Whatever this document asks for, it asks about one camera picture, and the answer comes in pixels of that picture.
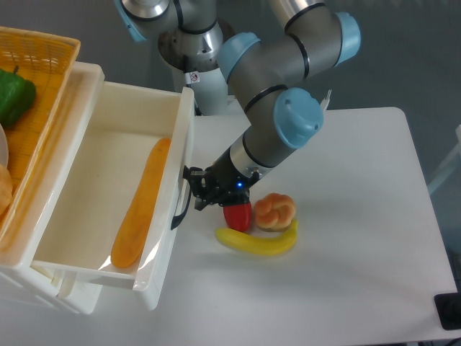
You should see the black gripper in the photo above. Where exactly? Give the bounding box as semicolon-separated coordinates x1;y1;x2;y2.
182;148;260;210

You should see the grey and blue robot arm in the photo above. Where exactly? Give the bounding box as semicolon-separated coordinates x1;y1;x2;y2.
115;1;361;210

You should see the white plastic drawer cabinet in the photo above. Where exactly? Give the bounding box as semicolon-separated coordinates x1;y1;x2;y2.
1;62;104;314

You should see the red bell pepper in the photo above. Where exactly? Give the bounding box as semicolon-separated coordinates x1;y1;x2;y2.
223;203;252;232

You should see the orange baguette bread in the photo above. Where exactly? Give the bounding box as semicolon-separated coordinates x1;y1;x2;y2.
111;138;171;268

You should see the knotted bread roll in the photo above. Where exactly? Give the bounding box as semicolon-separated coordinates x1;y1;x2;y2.
254;192;297;232

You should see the yellow banana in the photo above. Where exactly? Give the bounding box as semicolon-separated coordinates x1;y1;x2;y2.
215;219;298;257

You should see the round bread in basket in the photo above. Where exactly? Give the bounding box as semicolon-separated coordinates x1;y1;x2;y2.
0;165;13;215

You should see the orange wicker basket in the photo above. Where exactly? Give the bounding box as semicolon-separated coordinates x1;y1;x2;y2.
1;27;81;252

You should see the white plate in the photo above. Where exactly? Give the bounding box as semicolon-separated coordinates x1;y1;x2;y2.
0;125;9;167

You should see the green bell pepper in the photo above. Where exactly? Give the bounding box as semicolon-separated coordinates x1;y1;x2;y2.
1;66;36;128

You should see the black device at table edge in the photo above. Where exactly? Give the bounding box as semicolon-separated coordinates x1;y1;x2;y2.
434;293;460;330

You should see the white frame at right edge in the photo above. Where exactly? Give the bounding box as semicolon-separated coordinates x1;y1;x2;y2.
427;125;460;195

